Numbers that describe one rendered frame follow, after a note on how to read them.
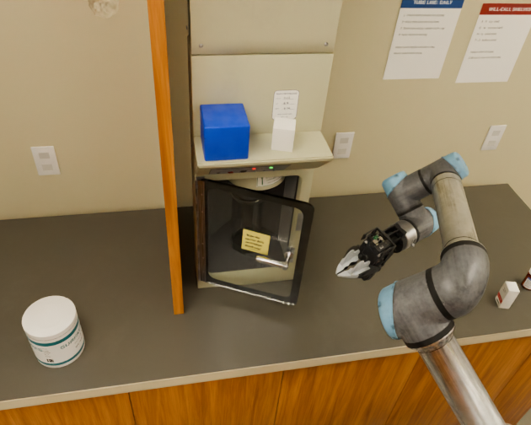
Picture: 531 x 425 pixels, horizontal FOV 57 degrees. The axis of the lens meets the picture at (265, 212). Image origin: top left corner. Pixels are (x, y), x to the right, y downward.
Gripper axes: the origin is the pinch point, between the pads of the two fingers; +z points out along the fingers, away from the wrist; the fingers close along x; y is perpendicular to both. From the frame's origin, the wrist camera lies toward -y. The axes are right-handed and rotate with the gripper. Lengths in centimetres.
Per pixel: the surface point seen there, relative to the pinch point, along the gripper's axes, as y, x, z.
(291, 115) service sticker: 25.9, -31.9, -1.9
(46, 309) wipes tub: -24, -40, 61
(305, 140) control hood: 22.1, -26.1, -2.9
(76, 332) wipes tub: -28, -32, 57
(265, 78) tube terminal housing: 35, -37, 5
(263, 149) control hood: 21.5, -28.3, 8.3
